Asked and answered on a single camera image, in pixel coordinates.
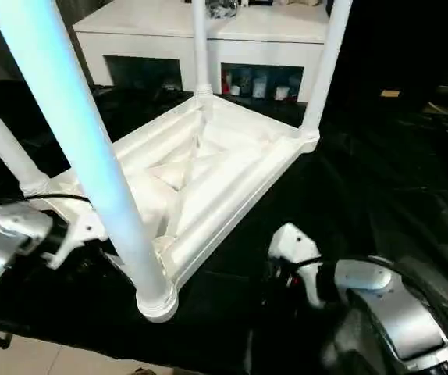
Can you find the white sideboard cabinet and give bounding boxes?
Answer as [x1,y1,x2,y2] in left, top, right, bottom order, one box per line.
[71,0,330,103]

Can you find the black camera cable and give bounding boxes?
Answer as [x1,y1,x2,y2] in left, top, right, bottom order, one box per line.
[293,255,448,364]
[24,193,92,205]

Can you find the black left camera cable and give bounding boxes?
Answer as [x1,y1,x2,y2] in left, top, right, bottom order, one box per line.
[24,193,92,205]

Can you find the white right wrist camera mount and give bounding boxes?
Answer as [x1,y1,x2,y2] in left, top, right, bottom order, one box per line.
[267,222,322,309]

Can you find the black work mat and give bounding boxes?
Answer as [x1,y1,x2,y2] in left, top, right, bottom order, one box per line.
[0,77,448,375]

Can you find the black right camera cable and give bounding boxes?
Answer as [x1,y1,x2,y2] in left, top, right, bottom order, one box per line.
[293,255,448,364]

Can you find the white plastic table leg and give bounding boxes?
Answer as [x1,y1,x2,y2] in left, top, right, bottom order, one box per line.
[191,0,214,97]
[300,0,354,138]
[0,84,49,196]
[0,0,179,313]

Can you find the white plastic table top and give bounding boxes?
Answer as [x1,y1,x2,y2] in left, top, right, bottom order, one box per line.
[20,91,322,324]

